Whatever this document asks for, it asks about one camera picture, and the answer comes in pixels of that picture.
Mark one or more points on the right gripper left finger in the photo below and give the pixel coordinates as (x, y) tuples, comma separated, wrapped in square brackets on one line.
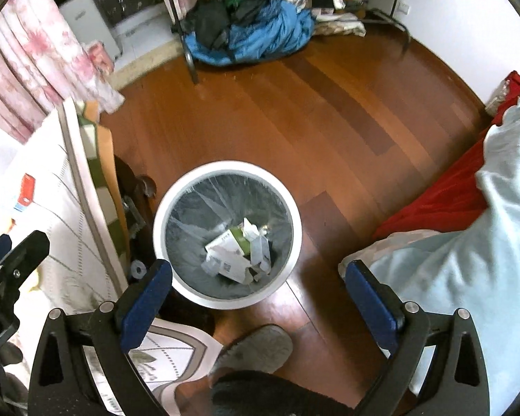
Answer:
[(62, 382)]

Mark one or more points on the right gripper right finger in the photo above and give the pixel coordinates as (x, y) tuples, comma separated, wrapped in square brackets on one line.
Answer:
[(456, 380)]

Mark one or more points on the green white medicine box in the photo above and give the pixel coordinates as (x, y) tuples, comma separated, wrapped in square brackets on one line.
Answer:
[(224, 256)]

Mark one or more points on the light blue medicine box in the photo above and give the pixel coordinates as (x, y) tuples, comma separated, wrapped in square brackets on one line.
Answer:
[(259, 247)]

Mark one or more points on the blue red milk carton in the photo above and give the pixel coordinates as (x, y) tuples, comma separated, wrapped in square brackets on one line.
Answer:
[(26, 193)]

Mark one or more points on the white round trash bin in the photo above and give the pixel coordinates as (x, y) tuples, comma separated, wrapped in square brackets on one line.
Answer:
[(206, 202)]

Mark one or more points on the white patterned tablecloth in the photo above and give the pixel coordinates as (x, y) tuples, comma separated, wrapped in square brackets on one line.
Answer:
[(76, 203)]

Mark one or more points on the light blue bed quilt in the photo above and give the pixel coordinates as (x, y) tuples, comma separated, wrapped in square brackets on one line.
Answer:
[(477, 268)]

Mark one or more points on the black trousers leg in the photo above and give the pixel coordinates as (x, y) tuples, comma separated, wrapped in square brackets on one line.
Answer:
[(258, 393)]

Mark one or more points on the red blanket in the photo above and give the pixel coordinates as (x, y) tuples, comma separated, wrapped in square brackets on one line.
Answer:
[(452, 203)]

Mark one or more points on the grey slipper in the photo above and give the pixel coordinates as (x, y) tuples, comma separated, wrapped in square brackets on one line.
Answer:
[(265, 349)]

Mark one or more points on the pink floral curtain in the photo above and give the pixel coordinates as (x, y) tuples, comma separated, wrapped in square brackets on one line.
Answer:
[(42, 64)]

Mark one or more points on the white appliance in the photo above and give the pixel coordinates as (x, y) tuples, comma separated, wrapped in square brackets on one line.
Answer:
[(89, 24)]

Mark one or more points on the black clothes rack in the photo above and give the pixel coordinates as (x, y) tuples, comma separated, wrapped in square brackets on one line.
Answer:
[(186, 52)]

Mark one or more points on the blue black clothes pile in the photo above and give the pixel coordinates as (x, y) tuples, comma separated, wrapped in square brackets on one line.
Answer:
[(226, 32)]

